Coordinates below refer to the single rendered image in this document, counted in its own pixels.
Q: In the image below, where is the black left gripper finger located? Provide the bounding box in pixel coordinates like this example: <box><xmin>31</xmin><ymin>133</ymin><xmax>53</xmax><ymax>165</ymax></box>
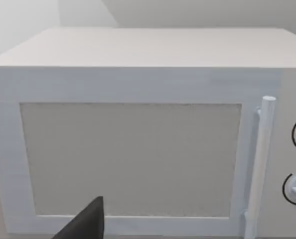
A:
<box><xmin>51</xmin><ymin>196</ymin><xmax>106</xmax><ymax>239</ymax></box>

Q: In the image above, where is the pale blue microwave door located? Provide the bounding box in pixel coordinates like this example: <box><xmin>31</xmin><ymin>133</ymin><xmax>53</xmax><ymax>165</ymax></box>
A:
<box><xmin>0</xmin><ymin>66</ymin><xmax>285</xmax><ymax>237</ymax></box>

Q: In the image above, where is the pale microwave oven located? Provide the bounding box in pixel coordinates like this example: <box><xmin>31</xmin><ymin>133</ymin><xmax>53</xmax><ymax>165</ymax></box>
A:
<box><xmin>0</xmin><ymin>27</ymin><xmax>296</xmax><ymax>239</ymax></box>

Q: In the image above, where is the pale microwave door handle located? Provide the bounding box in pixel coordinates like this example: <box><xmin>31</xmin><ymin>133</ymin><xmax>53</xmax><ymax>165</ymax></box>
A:
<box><xmin>242</xmin><ymin>95</ymin><xmax>277</xmax><ymax>239</ymax></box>

